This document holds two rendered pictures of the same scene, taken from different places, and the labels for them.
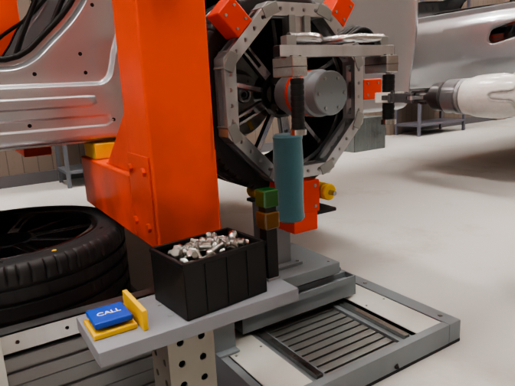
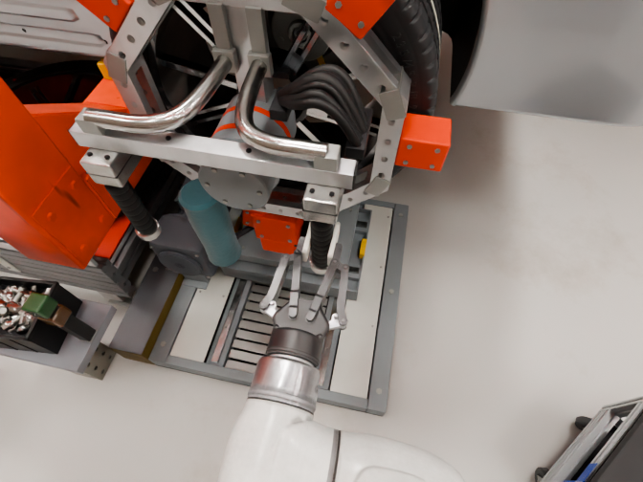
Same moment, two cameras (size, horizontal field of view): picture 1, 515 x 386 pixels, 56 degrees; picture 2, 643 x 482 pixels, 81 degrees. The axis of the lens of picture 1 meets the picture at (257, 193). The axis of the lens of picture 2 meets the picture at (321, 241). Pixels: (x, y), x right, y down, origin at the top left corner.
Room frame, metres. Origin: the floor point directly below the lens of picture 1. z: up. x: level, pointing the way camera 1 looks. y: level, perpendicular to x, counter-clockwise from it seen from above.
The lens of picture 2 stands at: (1.22, -0.64, 1.36)
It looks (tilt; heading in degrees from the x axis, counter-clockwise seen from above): 58 degrees down; 44
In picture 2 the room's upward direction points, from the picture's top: straight up
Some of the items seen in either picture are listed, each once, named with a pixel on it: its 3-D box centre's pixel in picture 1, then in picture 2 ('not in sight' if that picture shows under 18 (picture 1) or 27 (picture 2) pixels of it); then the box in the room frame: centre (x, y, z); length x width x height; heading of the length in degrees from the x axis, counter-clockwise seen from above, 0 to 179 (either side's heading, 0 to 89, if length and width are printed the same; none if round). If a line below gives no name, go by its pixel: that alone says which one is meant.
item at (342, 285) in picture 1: (273, 286); (299, 241); (1.71, -0.05, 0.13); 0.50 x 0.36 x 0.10; 122
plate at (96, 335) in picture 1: (109, 323); not in sight; (0.84, 0.29, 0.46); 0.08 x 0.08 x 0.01; 32
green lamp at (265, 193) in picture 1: (267, 197); (40, 305); (1.03, -0.02, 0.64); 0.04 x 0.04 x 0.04; 32
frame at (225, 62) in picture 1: (295, 93); (262, 121); (1.57, -0.14, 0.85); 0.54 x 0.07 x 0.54; 122
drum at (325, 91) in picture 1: (309, 93); (251, 146); (1.51, -0.17, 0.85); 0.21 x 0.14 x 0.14; 32
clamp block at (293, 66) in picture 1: (289, 66); (115, 154); (1.30, -0.10, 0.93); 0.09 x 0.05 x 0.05; 32
